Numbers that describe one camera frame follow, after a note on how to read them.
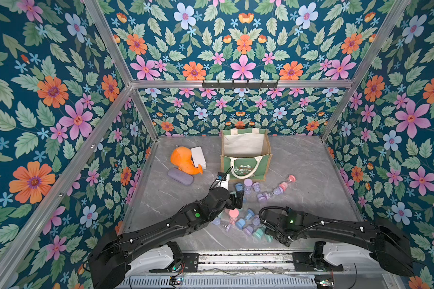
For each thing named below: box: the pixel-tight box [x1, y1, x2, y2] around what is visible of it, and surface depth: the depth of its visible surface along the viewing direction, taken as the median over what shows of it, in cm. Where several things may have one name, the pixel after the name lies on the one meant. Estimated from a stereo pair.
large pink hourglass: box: [226, 208, 240, 233], surface depth 80 cm
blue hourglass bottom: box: [235, 217, 247, 230], surface depth 84 cm
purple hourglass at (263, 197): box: [256, 192, 271, 203], surface depth 92 cm
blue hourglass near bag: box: [235, 182, 244, 192], surface depth 95 cm
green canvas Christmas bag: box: [220, 128, 274, 182], surface depth 95 cm
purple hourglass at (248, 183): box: [243, 178, 254, 195], surface depth 90 cm
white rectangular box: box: [190, 145, 207, 170], surface depth 107 cm
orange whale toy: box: [169, 146, 204, 176], surface depth 103 cm
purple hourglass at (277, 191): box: [272, 186, 284, 196], surface depth 94 cm
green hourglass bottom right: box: [253, 228, 274, 243], surface depth 80 cm
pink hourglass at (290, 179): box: [278, 174, 297, 192], surface depth 98 cm
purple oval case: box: [167, 167, 195, 187], surface depth 100 cm
